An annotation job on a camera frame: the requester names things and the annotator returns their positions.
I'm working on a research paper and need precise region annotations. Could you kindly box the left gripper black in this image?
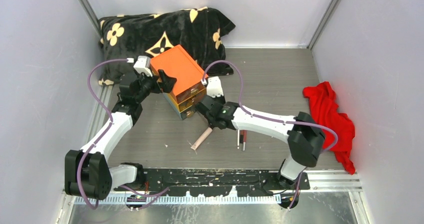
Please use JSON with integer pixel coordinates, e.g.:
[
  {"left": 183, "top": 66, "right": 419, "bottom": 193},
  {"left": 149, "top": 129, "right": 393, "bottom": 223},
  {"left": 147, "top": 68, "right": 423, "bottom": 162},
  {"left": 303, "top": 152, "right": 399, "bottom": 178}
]
[{"left": 135, "top": 70, "right": 177, "bottom": 103}]

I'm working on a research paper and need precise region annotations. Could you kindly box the orange drawer organizer box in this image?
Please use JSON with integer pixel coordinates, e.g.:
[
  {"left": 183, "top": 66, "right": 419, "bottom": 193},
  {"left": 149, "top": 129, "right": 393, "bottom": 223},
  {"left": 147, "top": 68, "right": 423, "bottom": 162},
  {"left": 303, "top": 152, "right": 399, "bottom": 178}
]
[{"left": 150, "top": 45, "right": 206, "bottom": 120}]

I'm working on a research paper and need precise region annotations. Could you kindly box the white makeup pencil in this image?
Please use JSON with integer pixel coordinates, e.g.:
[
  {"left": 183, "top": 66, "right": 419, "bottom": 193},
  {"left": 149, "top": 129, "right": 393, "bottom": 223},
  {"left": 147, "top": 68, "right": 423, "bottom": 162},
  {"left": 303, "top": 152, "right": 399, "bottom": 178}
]
[{"left": 236, "top": 129, "right": 240, "bottom": 150}]

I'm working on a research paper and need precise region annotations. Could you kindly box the pink makeup tube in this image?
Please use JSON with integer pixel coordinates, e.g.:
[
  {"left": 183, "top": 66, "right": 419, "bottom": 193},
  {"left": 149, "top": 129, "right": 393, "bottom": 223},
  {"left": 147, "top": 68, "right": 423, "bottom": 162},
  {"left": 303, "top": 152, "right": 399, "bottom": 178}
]
[{"left": 190, "top": 127, "right": 213, "bottom": 151}]

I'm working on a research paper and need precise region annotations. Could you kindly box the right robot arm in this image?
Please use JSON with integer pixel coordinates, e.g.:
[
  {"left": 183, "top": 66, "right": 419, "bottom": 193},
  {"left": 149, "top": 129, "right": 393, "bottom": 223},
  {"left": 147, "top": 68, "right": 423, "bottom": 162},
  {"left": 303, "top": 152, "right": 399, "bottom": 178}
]
[{"left": 195, "top": 96, "right": 326, "bottom": 190}]

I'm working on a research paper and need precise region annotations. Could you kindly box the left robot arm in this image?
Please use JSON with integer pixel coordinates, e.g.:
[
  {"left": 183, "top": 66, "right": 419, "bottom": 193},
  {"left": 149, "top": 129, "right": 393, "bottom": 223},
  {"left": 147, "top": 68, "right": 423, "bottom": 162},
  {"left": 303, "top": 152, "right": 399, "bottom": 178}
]
[{"left": 64, "top": 69, "right": 177, "bottom": 201}]

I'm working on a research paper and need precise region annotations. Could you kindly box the black floral blanket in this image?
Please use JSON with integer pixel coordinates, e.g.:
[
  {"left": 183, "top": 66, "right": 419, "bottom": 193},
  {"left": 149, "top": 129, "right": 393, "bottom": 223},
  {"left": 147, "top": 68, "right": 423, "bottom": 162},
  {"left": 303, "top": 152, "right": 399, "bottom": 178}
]
[{"left": 98, "top": 6, "right": 236, "bottom": 69}]

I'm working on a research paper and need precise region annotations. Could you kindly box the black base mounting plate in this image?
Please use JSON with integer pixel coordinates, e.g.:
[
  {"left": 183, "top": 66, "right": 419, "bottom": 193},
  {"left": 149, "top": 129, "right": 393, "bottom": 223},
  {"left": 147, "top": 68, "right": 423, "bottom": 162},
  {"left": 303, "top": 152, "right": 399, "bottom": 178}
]
[{"left": 130, "top": 168, "right": 297, "bottom": 198}]

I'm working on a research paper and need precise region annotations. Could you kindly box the red cloth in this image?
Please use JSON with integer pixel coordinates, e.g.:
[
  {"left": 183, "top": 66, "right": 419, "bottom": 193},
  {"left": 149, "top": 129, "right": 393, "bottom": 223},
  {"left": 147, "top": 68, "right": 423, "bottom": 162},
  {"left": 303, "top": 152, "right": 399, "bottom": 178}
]
[{"left": 302, "top": 81, "right": 356, "bottom": 175}]

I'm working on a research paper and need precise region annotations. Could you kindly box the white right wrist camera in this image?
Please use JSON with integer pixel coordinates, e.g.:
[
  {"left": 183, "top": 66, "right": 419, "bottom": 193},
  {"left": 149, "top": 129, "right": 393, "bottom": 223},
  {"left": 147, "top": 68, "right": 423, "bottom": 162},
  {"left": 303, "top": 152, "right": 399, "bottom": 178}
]
[{"left": 206, "top": 76, "right": 224, "bottom": 98}]

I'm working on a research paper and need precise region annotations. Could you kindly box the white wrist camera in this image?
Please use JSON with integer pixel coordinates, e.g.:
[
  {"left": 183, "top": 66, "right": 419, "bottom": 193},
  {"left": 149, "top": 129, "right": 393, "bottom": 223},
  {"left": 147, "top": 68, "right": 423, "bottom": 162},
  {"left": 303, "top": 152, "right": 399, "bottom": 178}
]
[
  {"left": 206, "top": 76, "right": 224, "bottom": 98},
  {"left": 133, "top": 55, "right": 153, "bottom": 77}
]

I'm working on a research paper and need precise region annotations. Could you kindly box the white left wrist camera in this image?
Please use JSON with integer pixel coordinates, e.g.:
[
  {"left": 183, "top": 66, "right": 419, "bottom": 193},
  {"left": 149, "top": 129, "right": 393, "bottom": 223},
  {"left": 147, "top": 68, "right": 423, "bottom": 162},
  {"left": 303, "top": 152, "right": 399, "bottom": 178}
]
[{"left": 133, "top": 55, "right": 153, "bottom": 77}]

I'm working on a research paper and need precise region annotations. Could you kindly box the aluminium front rail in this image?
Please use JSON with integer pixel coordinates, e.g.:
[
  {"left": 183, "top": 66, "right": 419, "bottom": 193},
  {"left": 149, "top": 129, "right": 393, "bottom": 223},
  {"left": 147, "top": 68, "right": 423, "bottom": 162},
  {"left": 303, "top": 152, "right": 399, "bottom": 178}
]
[{"left": 62, "top": 171, "right": 363, "bottom": 206}]

